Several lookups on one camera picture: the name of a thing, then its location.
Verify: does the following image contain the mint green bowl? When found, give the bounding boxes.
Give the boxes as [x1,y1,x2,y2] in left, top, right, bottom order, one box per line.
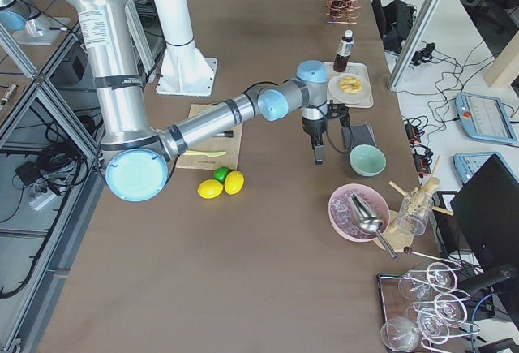
[350,144,387,177]

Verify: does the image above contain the black monitor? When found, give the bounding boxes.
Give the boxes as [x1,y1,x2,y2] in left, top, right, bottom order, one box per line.
[451,154,518,323]

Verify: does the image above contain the glazed donut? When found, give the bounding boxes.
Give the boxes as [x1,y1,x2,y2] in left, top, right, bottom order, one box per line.
[339,76,362,94]

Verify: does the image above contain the green lime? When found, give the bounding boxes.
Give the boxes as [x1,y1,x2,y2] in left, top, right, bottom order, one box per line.
[213,166,233,183]

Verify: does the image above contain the yellow plastic knife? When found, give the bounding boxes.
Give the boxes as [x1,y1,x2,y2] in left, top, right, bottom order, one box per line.
[183,150,227,158]

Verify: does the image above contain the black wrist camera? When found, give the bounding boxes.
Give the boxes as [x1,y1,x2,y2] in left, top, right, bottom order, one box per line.
[326,101,350,128]

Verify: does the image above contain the pink bowl with ice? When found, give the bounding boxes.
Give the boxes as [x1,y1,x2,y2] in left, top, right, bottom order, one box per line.
[328,183,390,243]

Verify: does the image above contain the clear glass mug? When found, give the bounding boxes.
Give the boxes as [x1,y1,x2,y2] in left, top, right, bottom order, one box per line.
[396,190,432,235]

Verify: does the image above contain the yellow lemon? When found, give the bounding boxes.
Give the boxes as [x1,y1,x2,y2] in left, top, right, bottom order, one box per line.
[224,170,245,195]
[197,179,224,199]

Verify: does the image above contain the dark juice bottle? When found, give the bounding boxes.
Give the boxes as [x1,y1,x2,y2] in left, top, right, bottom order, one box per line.
[332,29,354,72]

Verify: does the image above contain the copper wire bottle rack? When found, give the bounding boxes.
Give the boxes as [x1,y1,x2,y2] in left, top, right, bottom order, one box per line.
[326,0,361,26]

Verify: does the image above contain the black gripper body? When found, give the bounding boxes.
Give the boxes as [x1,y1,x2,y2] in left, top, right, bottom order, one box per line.
[302,118,328,146]

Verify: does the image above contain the wooden cutting board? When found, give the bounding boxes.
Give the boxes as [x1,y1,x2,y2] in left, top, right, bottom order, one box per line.
[177,124,242,170]

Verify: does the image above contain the wine glass rack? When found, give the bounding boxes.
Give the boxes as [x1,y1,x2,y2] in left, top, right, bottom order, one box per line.
[380,246,480,352]

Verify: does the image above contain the aluminium frame post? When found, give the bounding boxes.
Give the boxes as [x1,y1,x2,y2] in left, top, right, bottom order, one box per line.
[388,0,441,92]

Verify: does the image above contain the dark grey cloth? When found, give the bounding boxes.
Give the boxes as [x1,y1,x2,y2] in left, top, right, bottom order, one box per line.
[341,123,376,150]

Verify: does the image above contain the metal ice scoop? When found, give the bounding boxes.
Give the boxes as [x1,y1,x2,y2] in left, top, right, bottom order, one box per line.
[350,193,397,259]

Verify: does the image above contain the blue teach pendant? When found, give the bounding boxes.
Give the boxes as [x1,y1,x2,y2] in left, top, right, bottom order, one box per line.
[455,93,517,144]
[453,152,504,184]

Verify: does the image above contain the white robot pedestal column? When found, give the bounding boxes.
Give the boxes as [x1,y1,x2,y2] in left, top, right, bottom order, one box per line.
[154,0,217,97]

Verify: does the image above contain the cream plastic tray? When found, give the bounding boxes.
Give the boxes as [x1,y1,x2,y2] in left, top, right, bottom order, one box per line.
[324,62,374,108]

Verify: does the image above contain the black handled knife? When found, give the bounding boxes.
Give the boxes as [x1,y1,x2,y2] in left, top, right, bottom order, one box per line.
[215,130,234,138]

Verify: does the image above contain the wooden mug tree stand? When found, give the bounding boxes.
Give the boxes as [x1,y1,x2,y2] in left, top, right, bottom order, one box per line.
[385,155,453,252]

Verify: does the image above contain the white plate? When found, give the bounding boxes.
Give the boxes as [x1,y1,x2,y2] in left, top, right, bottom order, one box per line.
[328,73,371,105]

